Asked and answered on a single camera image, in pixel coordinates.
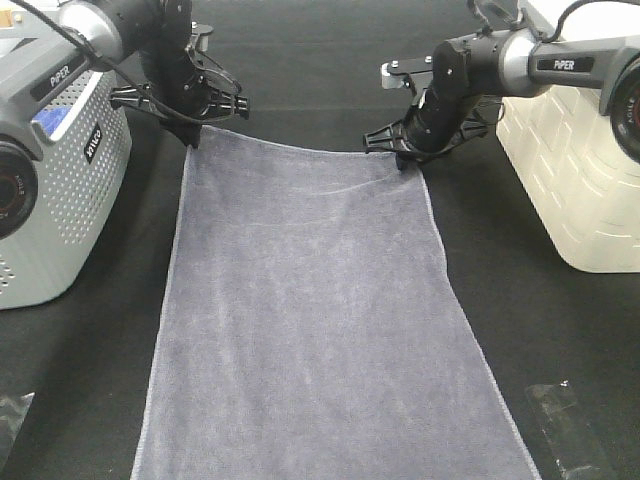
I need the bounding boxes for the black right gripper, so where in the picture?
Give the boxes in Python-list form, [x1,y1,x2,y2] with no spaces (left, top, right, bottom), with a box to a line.
[363,111,488,172]

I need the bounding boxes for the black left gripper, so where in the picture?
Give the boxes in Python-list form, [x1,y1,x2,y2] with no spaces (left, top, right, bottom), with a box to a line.
[109,75,249,149]

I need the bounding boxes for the grey microfibre towel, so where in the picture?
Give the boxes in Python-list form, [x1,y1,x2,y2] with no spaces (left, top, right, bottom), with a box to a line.
[132,127,539,479]

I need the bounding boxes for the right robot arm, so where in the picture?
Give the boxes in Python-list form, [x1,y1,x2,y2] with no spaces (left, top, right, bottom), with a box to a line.
[363,27,639,166]

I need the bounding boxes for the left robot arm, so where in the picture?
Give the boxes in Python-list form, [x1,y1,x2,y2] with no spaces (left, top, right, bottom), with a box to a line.
[1,1,249,237]

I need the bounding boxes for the blue towel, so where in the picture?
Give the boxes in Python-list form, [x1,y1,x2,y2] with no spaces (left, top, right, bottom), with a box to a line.
[32,106,71,136]

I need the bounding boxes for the grey perforated laundry basket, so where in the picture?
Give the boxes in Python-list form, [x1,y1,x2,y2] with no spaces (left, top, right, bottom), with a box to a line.
[1,70,132,310]

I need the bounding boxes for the white storage bin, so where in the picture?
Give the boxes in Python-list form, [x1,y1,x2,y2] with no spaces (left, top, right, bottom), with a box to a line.
[495,0,640,274]

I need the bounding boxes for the left clear tape strip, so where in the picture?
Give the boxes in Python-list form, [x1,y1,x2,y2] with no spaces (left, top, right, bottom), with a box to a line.
[0,392,35,456]

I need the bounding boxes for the clear tape strip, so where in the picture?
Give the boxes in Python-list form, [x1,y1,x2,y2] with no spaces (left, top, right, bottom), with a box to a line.
[0,392,35,456]
[525,380,618,480]

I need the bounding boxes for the right clear tape strip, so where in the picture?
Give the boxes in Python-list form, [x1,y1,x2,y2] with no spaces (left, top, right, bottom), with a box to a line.
[525,380,618,480]

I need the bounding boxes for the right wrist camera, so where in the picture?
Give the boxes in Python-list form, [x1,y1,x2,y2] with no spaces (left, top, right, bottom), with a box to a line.
[380,55,433,94]

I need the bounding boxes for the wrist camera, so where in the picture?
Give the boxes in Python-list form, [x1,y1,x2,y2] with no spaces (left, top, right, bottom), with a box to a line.
[190,21,214,53]
[380,55,433,94]

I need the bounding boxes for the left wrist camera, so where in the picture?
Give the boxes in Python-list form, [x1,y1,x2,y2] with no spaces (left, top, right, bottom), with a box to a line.
[190,21,214,53]

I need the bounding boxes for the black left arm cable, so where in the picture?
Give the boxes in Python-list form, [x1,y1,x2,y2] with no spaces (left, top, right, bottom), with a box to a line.
[9,0,244,124]

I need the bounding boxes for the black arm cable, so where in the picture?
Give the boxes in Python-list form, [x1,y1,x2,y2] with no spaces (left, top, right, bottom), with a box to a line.
[467,0,601,44]
[9,0,244,124]

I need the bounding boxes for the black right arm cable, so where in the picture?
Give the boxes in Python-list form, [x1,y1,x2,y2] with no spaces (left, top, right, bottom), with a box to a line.
[467,0,601,44]

